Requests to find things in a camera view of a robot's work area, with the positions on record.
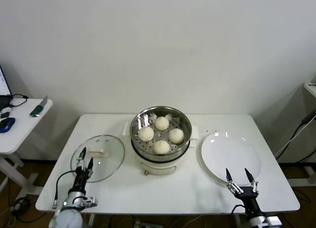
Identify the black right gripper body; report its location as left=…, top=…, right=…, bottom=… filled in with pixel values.
left=237, top=186, right=263, bottom=215

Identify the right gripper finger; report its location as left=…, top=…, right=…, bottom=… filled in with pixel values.
left=244, top=167, right=260, bottom=194
left=225, top=167, right=244, bottom=195

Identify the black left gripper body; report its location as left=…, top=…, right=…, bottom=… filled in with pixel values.
left=75, top=166, right=94, bottom=189

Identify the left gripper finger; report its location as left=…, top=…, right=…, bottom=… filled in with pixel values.
left=85, top=157, right=95, bottom=177
left=76, top=147, right=87, bottom=169

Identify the glass lid with cream handle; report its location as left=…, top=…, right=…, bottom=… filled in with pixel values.
left=70, top=134, right=126, bottom=183

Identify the white steamed baozi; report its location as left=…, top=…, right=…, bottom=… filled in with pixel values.
left=138, top=127, right=155, bottom=142
left=169, top=128, right=185, bottom=144
left=155, top=116, right=170, bottom=131
left=153, top=140, right=171, bottom=155

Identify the stainless steel steamer basket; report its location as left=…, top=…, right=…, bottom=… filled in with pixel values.
left=122, top=106, right=199, bottom=162

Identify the white round plate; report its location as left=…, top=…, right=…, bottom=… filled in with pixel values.
left=200, top=131, right=262, bottom=187

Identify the white side table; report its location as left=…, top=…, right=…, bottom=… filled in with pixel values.
left=0, top=98, right=54, bottom=196

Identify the black floor power adapter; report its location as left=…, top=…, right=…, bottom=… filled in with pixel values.
left=9, top=197, right=30, bottom=216

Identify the white electric cooker base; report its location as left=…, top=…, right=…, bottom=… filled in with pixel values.
left=122, top=129, right=199, bottom=176

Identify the white floor power strip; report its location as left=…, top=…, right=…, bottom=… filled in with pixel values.
left=134, top=220, right=162, bottom=228

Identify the blue computer mouse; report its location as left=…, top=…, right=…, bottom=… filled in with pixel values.
left=0, top=117, right=16, bottom=134

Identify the small black dongle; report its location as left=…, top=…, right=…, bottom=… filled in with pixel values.
left=0, top=106, right=12, bottom=119

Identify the black laptop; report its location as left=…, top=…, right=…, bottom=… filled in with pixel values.
left=0, top=64, right=13, bottom=111

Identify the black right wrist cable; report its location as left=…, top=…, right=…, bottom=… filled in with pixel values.
left=231, top=204, right=247, bottom=216

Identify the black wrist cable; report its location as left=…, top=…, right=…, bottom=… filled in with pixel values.
left=52, top=170, right=78, bottom=209
left=231, top=204, right=247, bottom=216

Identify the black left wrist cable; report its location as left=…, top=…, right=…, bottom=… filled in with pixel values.
left=52, top=170, right=78, bottom=209

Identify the white power cable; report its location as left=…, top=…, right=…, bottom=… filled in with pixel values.
left=274, top=124, right=306, bottom=159

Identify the green handled knife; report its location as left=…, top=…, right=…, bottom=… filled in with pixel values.
left=29, top=95, right=48, bottom=117

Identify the thin black looped cable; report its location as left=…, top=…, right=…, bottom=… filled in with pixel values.
left=8, top=93, right=28, bottom=108

